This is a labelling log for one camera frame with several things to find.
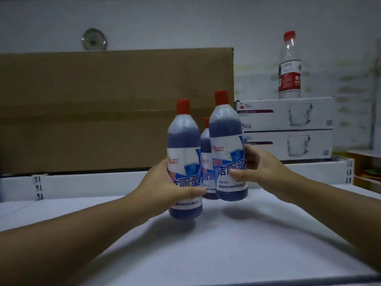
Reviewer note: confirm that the white glassware box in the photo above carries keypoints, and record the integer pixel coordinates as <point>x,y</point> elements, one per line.
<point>288,144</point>
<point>285,114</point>

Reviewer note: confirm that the clear water bottle red cap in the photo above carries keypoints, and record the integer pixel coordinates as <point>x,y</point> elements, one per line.
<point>289,68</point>

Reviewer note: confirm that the person's right thumb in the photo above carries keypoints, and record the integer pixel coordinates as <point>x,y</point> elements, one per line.
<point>239,175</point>

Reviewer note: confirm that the person's right hand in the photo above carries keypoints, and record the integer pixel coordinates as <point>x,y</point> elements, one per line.
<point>265,172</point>

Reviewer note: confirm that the white shelf back rail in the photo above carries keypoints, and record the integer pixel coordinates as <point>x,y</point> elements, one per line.
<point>89,183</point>

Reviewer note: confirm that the person's left forearm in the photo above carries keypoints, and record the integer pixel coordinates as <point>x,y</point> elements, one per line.
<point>68,235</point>

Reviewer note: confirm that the blue cleaner bottle red cap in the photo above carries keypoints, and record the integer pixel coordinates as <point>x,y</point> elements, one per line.
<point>184,163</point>
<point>227,145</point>
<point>207,163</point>

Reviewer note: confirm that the person's left hand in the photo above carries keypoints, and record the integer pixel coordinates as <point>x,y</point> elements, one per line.
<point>159,187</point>

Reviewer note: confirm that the large brown cardboard box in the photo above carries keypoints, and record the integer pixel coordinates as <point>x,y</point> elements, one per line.
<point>104,110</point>

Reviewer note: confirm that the yellow shelf unit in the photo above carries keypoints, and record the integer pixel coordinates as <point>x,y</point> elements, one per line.
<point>367,169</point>

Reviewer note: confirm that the person's right forearm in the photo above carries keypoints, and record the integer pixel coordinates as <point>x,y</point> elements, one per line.
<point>333,202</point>

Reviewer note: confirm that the person's left thumb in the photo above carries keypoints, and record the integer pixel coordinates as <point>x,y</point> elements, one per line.
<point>192,191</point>

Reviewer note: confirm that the round metal wall fixture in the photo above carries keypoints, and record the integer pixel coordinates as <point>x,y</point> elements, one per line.
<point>94,39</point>

